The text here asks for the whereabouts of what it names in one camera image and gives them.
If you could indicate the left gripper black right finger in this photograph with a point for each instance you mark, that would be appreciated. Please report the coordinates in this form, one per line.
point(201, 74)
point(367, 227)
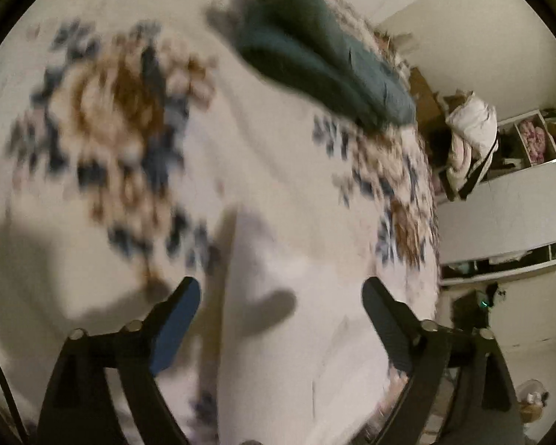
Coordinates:
point(482, 407)

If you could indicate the floral bed quilt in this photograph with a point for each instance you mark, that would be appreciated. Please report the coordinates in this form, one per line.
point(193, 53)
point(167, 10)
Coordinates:
point(131, 136)

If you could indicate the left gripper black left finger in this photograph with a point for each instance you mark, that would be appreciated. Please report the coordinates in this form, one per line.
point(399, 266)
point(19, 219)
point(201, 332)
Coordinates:
point(78, 408)

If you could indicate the pink folded blanket on shelf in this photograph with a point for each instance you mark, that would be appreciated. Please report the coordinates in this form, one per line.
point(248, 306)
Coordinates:
point(534, 141)

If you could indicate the white pants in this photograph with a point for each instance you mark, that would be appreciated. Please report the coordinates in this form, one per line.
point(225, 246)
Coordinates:
point(300, 361)

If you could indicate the brown cardboard box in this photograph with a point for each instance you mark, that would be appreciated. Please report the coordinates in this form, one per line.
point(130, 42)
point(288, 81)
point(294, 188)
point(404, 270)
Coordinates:
point(428, 109)

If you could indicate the folded blue denim jeans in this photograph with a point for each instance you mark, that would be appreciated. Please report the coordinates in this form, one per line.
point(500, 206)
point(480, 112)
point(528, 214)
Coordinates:
point(323, 49)

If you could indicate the white wardrobe shelf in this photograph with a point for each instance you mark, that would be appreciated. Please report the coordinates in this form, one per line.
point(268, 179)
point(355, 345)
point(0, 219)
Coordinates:
point(507, 226)

